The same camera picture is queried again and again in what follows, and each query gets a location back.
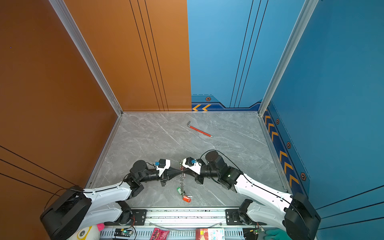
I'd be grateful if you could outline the red handled hex key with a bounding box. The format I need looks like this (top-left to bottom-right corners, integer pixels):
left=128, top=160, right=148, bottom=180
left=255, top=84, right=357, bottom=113
left=187, top=121, right=214, bottom=138

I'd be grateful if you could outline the red white box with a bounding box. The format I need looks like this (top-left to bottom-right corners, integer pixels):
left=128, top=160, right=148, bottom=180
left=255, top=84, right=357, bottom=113
left=196, top=228, right=225, bottom=240

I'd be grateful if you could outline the green circuit board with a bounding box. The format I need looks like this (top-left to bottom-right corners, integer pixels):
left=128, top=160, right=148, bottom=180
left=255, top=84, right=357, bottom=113
left=114, top=228, right=134, bottom=239

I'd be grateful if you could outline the aluminium corner post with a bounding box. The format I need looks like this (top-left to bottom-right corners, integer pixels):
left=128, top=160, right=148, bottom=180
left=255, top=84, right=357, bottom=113
left=257, top=0, right=319, bottom=117
left=48, top=0, right=124, bottom=116

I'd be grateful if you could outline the aluminium corner post left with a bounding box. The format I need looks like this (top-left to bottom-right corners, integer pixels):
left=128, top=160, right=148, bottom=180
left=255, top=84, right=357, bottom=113
left=48, top=0, right=124, bottom=116

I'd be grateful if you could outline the green cloth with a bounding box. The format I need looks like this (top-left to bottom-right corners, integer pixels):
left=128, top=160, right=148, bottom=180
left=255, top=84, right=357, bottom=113
left=264, top=229, right=292, bottom=240

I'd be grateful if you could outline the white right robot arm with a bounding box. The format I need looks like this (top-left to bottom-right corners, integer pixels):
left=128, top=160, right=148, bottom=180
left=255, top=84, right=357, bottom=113
left=182, top=151, right=321, bottom=240

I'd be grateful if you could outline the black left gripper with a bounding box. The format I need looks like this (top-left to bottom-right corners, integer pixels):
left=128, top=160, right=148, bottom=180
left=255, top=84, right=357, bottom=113
left=138, top=167, right=182, bottom=188

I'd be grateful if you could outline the aluminium corner post right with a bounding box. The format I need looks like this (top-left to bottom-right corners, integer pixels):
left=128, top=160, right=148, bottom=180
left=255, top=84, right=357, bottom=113
left=257, top=0, right=319, bottom=117

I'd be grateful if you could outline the metal keyring with chain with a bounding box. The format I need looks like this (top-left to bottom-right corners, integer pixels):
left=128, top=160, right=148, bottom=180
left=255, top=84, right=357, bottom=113
left=179, top=162, right=186, bottom=197

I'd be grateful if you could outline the pink green plush toy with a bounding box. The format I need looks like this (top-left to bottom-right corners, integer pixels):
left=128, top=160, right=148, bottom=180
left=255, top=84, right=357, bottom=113
left=68, top=224, right=105, bottom=240

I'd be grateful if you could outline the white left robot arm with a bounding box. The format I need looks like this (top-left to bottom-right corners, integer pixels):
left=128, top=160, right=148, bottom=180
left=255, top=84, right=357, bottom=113
left=40, top=159, right=182, bottom=240

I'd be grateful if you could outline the aluminium front rail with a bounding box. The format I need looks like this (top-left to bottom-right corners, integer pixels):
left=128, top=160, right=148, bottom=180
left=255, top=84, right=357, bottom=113
left=98, top=206, right=310, bottom=229

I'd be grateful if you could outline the red key tag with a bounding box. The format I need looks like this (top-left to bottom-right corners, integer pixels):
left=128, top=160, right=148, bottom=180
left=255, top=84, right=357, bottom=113
left=183, top=196, right=192, bottom=203

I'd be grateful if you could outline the pink snack packet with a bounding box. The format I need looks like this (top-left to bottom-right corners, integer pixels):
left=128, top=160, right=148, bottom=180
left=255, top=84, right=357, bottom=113
left=150, top=228, right=170, bottom=240

